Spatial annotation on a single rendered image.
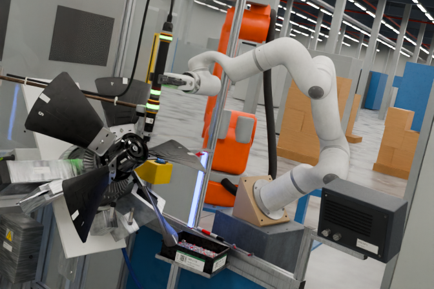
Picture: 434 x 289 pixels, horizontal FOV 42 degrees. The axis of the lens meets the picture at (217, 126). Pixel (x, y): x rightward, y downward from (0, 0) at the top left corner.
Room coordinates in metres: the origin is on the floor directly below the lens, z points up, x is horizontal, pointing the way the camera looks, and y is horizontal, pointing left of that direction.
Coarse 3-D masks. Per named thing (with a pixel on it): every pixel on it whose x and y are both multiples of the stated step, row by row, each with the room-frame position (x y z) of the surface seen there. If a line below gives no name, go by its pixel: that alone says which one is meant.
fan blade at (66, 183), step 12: (108, 168) 1.78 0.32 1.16; (72, 180) 1.61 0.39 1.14; (84, 180) 1.65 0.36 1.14; (96, 180) 1.71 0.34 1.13; (108, 180) 1.80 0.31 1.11; (72, 192) 1.60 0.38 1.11; (84, 192) 1.65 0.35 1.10; (96, 192) 1.71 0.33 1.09; (72, 204) 1.60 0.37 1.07; (84, 204) 1.65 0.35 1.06; (96, 204) 1.73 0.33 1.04; (84, 216) 1.65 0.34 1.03; (84, 228) 1.65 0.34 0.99; (84, 240) 1.65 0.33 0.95
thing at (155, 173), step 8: (152, 160) 2.43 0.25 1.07; (136, 168) 2.43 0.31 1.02; (144, 168) 2.40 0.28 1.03; (152, 168) 2.37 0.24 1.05; (160, 168) 2.38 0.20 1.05; (168, 168) 2.41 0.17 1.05; (144, 176) 2.40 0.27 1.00; (152, 176) 2.37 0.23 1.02; (160, 176) 2.38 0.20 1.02; (168, 176) 2.42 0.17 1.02
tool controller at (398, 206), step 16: (336, 192) 1.82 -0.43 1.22; (352, 192) 1.82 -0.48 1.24; (368, 192) 1.82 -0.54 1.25; (320, 208) 1.87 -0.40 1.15; (336, 208) 1.82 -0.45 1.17; (352, 208) 1.78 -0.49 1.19; (368, 208) 1.75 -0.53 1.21; (384, 208) 1.72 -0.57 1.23; (400, 208) 1.73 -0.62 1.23; (320, 224) 1.88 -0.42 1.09; (336, 224) 1.83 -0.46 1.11; (352, 224) 1.79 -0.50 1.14; (368, 224) 1.75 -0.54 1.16; (384, 224) 1.72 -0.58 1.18; (400, 224) 1.76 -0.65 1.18; (336, 240) 1.81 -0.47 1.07; (352, 240) 1.80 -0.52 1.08; (368, 240) 1.76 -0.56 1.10; (384, 240) 1.72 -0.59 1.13; (400, 240) 1.79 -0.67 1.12; (368, 256) 1.77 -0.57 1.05; (384, 256) 1.73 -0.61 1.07
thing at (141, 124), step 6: (138, 108) 1.97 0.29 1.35; (144, 108) 1.97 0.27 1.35; (138, 114) 1.96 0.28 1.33; (144, 114) 1.96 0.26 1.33; (144, 120) 1.98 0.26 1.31; (138, 126) 1.97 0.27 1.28; (138, 132) 1.96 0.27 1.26; (144, 132) 1.95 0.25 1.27; (150, 132) 1.97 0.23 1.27; (156, 132) 1.99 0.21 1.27
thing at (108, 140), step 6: (102, 132) 1.86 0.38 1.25; (108, 132) 1.87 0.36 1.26; (96, 138) 1.86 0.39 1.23; (102, 138) 1.86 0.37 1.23; (108, 138) 1.87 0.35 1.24; (114, 138) 1.88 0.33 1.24; (90, 144) 1.85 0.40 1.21; (96, 144) 1.86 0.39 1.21; (102, 144) 1.87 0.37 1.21; (108, 144) 1.88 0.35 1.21; (96, 150) 1.86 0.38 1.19; (102, 150) 1.87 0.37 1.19
